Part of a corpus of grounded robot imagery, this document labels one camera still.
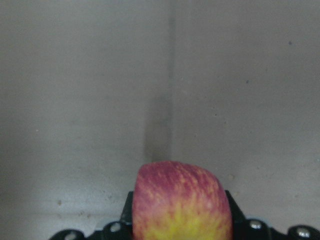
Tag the red yellow apple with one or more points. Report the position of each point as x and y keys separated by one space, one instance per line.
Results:
x=179 y=201

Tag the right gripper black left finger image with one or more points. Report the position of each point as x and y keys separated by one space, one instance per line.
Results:
x=126 y=215

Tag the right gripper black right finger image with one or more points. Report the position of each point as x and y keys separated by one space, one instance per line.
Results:
x=238 y=216

